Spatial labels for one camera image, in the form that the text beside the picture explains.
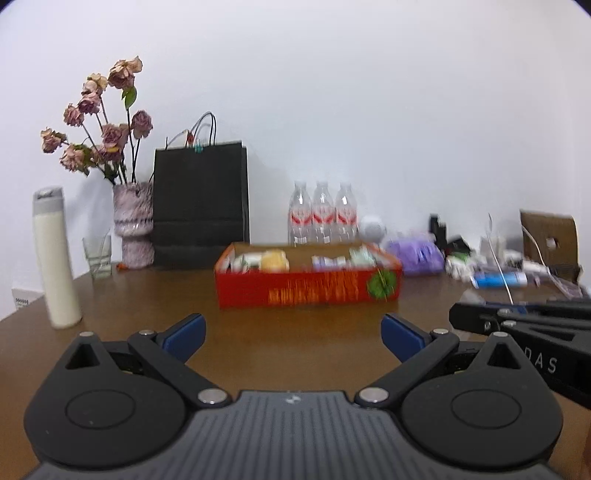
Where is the yellow plush toy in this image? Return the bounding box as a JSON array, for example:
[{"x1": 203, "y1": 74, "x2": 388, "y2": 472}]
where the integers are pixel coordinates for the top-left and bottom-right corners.
[{"x1": 260, "y1": 249, "x2": 291, "y2": 272}]

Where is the cream thermos bottle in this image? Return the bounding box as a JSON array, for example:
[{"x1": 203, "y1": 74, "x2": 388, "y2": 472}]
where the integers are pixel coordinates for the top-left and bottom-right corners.
[{"x1": 32, "y1": 186, "x2": 84, "y2": 330}]

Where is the black paper bag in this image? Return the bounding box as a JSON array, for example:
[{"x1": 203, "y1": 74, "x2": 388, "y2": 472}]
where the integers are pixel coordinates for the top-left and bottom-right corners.
[{"x1": 151, "y1": 111, "x2": 251, "y2": 270}]

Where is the white round robot toy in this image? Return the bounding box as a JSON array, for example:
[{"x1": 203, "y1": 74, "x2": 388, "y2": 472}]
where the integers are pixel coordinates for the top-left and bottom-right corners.
[{"x1": 358, "y1": 215, "x2": 387, "y2": 243}]

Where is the purple plastic packet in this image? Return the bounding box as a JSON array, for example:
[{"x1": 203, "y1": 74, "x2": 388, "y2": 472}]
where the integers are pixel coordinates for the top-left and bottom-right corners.
[{"x1": 385, "y1": 237, "x2": 446, "y2": 276}]

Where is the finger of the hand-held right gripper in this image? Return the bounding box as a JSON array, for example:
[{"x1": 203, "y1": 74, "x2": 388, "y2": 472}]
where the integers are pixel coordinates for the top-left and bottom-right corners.
[{"x1": 449, "y1": 301, "x2": 591, "y2": 336}]

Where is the pink mottled vase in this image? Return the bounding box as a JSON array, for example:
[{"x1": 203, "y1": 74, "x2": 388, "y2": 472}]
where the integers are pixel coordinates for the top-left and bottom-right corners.
[{"x1": 112, "y1": 181, "x2": 155, "y2": 268}]

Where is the red cardboard box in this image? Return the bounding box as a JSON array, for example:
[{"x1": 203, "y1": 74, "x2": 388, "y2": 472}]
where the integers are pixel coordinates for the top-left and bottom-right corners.
[{"x1": 213, "y1": 241, "x2": 403, "y2": 309}]

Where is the clear drinking glass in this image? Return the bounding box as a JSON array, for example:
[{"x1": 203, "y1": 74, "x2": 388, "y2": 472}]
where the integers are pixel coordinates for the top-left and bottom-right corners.
[{"x1": 82, "y1": 233, "x2": 114, "y2": 280}]

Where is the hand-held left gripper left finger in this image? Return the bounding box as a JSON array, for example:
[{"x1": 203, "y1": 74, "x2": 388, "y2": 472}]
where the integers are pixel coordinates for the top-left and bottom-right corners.
[{"x1": 58, "y1": 313, "x2": 232, "y2": 409}]

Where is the clear greenish plastic wrap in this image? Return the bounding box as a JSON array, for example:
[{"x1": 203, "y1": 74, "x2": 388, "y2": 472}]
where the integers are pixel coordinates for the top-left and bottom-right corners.
[{"x1": 350, "y1": 247, "x2": 378, "y2": 269}]

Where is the blue and white tube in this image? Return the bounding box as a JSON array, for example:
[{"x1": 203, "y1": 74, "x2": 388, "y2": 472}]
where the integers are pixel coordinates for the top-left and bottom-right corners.
[{"x1": 473, "y1": 271, "x2": 528, "y2": 289}]

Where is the clear water bottle red label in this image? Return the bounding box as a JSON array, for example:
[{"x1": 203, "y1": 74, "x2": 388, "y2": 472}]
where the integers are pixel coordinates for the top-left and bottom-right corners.
[
  {"x1": 333, "y1": 182, "x2": 359, "y2": 243},
  {"x1": 311, "y1": 181, "x2": 335, "y2": 244},
  {"x1": 288, "y1": 181, "x2": 314, "y2": 245}
]

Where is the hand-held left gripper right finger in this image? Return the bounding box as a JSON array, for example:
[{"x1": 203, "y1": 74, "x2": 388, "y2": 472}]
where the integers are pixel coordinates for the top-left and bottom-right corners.
[{"x1": 355, "y1": 313, "x2": 532, "y2": 409}]

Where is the white cable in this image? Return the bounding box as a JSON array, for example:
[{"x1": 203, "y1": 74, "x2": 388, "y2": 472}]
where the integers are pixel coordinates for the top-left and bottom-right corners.
[{"x1": 487, "y1": 213, "x2": 514, "y2": 305}]

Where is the white charger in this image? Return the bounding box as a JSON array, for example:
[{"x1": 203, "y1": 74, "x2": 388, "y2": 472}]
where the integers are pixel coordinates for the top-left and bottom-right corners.
[{"x1": 480, "y1": 235, "x2": 505, "y2": 260}]

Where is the dried rose bouquet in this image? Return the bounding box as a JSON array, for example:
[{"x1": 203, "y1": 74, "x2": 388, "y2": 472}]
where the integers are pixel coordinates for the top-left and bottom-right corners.
[{"x1": 40, "y1": 56, "x2": 154, "y2": 188}]

